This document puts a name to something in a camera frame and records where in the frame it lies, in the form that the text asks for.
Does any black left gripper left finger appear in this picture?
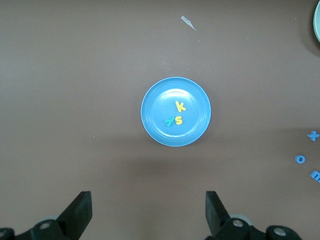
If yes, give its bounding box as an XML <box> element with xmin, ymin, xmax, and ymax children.
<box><xmin>0</xmin><ymin>191</ymin><xmax>93</xmax><ymax>240</ymax></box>

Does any blue letter m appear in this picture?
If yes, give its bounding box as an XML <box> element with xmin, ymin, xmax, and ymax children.
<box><xmin>309</xmin><ymin>169</ymin><xmax>320</xmax><ymax>183</ymax></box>

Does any yellow letter k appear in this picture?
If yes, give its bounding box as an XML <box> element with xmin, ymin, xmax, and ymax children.
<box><xmin>174</xmin><ymin>100</ymin><xmax>187</xmax><ymax>113</ymax></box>

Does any teal letter y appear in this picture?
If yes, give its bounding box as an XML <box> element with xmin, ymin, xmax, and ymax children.
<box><xmin>163</xmin><ymin>116</ymin><xmax>176</xmax><ymax>128</ymax></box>

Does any blue letter x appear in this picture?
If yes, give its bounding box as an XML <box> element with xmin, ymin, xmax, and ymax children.
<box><xmin>306</xmin><ymin>131</ymin><xmax>320</xmax><ymax>142</ymax></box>

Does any brown table mat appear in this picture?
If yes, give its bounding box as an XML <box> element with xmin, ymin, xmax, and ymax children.
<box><xmin>0</xmin><ymin>0</ymin><xmax>320</xmax><ymax>240</ymax></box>

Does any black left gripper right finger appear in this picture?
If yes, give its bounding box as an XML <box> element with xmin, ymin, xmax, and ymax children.
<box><xmin>203</xmin><ymin>191</ymin><xmax>302</xmax><ymax>240</ymax></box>

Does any blue plate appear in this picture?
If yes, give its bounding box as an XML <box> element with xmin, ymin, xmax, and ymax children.
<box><xmin>140</xmin><ymin>76</ymin><xmax>212</xmax><ymax>148</ymax></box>

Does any blue letter o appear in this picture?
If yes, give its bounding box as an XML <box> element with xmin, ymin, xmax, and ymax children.
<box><xmin>294</xmin><ymin>153</ymin><xmax>307</xmax><ymax>165</ymax></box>

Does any small grey paper scrap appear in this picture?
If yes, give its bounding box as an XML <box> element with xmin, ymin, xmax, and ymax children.
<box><xmin>180</xmin><ymin>15</ymin><xmax>197</xmax><ymax>32</ymax></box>

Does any pale green plate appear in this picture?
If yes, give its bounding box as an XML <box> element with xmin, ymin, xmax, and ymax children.
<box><xmin>312</xmin><ymin>3</ymin><xmax>320</xmax><ymax>43</ymax></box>

